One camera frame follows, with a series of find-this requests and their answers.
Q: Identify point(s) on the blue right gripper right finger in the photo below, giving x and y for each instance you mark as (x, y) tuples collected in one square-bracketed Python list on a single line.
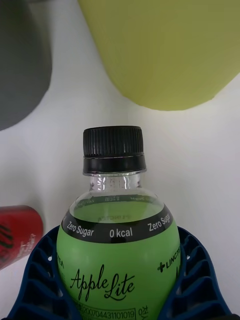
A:
[(197, 280)]

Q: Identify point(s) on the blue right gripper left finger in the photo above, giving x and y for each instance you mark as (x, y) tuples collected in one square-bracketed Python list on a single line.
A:
[(37, 282)]

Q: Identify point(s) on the green label plastic bottle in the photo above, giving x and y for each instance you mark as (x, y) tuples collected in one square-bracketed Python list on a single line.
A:
[(117, 250)]

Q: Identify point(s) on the red drink can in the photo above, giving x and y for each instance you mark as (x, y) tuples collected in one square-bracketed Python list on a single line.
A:
[(17, 232)]

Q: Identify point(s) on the grey plastic waste bin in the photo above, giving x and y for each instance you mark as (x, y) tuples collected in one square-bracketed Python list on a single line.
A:
[(20, 57)]

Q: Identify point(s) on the yellow-green plastic waste bin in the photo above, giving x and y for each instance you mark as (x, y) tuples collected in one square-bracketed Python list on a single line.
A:
[(165, 50)]

